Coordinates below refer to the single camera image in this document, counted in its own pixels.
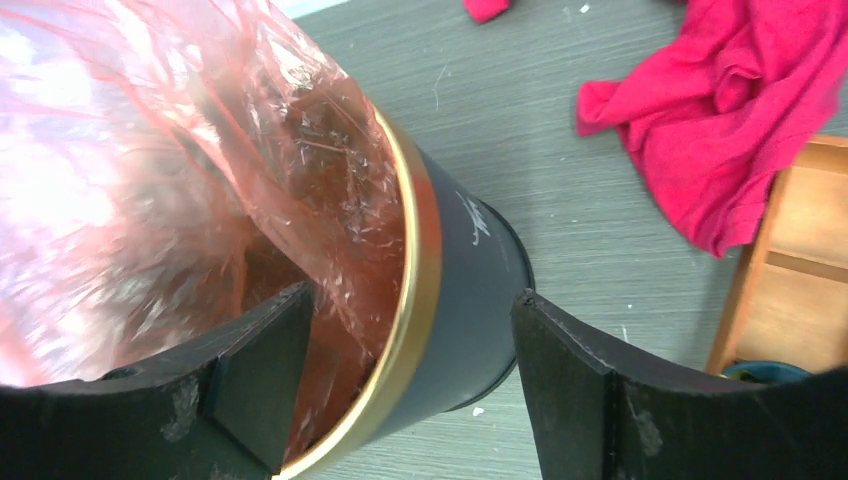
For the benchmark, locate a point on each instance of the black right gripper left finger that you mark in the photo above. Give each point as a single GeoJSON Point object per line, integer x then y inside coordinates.
{"type": "Point", "coordinates": [219, 406]}

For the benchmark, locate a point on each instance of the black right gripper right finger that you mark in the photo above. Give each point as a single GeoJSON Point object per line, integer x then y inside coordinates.
{"type": "Point", "coordinates": [601, 408]}

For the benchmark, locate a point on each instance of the dark blue gold-rimmed trash bin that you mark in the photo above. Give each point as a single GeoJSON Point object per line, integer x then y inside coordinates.
{"type": "Point", "coordinates": [451, 341]}

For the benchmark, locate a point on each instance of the red translucent trash bag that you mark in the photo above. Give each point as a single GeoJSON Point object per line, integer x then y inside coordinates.
{"type": "Point", "coordinates": [168, 165]}

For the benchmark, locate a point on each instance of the rolled dark blue patterned tie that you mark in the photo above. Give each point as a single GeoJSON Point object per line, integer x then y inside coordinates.
{"type": "Point", "coordinates": [765, 372]}

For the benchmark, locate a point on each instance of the orange wooden organizer tray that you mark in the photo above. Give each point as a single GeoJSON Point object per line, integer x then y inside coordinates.
{"type": "Point", "coordinates": [788, 300]}

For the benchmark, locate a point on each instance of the crumpled magenta cloth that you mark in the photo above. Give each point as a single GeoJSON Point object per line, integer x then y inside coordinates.
{"type": "Point", "coordinates": [712, 118]}

